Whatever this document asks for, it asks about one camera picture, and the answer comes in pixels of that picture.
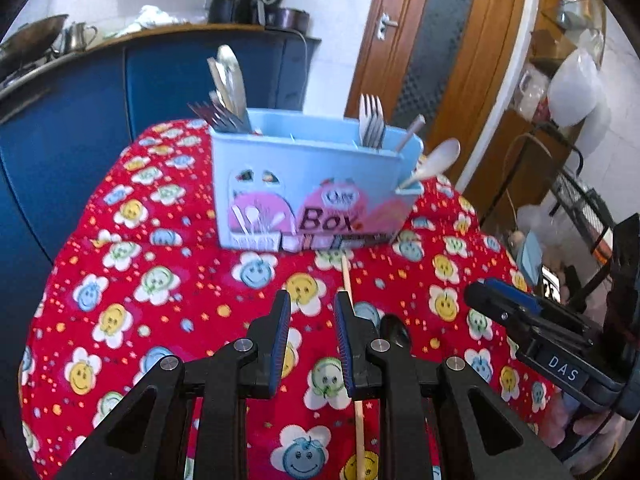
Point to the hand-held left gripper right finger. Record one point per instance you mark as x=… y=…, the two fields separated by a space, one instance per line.
x=346 y=350

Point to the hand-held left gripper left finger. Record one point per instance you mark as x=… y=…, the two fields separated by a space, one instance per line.
x=279 y=350

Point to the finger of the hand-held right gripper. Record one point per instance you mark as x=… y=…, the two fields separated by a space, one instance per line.
x=492 y=307
x=525 y=297

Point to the black spoon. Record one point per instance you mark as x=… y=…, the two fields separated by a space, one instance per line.
x=395 y=330

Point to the white plastic spoon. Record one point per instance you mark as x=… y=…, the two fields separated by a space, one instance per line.
x=442 y=155

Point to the light blue utensil box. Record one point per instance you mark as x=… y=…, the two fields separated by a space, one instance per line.
x=300 y=175

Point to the silver forks compartment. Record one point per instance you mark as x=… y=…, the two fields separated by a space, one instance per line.
x=372 y=120

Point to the metal fork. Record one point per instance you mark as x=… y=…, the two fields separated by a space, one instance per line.
x=215 y=116

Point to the person's right hand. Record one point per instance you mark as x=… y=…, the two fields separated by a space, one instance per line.
x=590 y=435

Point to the red smiley flower tablecloth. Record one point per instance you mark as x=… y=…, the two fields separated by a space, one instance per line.
x=175 y=310

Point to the dark metal rack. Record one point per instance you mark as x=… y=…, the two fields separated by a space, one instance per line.
x=581 y=160

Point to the clear plastic container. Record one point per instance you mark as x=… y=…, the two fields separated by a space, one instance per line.
x=531 y=92

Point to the wooden door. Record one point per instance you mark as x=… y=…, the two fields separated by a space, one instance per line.
x=475 y=85

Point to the large white plastic bag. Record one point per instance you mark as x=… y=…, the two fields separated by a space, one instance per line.
x=575 y=85

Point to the wooden shelf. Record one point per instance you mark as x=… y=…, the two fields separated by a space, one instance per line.
x=550 y=45

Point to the metal spoon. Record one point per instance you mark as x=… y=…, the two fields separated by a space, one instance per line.
x=234 y=75

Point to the metal knife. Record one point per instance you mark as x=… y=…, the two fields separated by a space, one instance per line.
x=216 y=77

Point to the blue kitchen cabinet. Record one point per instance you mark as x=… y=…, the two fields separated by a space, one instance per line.
x=165 y=80

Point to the pale plastic container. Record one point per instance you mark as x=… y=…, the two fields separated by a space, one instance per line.
x=575 y=7

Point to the black pot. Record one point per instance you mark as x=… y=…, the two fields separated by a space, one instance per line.
x=292 y=19

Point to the black air fryer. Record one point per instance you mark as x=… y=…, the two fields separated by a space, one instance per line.
x=230 y=5

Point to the white cloth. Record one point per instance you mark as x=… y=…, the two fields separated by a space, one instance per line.
x=150 y=15

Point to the metal kettle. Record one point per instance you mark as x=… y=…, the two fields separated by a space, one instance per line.
x=75 y=37

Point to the gas stove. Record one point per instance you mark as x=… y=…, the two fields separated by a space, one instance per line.
x=20 y=73

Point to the large metal wok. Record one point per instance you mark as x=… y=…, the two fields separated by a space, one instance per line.
x=30 y=40

